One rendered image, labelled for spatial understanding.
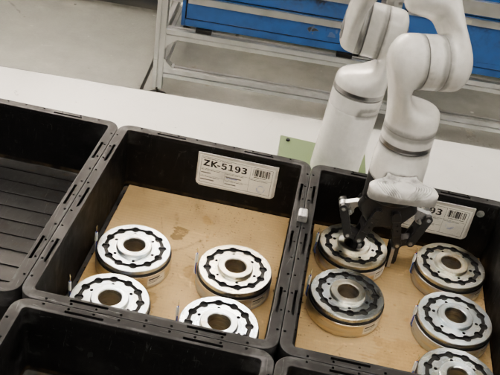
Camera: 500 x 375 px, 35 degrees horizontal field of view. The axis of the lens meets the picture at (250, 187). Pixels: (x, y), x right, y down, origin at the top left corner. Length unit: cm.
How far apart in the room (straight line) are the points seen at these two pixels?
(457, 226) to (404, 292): 15
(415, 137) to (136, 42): 270
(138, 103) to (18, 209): 60
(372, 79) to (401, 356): 51
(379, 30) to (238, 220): 39
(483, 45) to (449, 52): 210
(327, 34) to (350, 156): 163
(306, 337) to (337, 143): 48
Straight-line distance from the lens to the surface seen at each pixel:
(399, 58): 99
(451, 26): 102
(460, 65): 101
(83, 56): 349
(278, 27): 303
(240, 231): 120
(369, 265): 114
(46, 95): 177
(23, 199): 124
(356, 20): 131
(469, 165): 177
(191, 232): 119
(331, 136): 143
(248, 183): 122
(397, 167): 106
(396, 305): 114
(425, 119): 103
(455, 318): 113
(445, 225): 124
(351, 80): 138
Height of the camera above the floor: 157
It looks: 35 degrees down
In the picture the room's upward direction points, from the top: 10 degrees clockwise
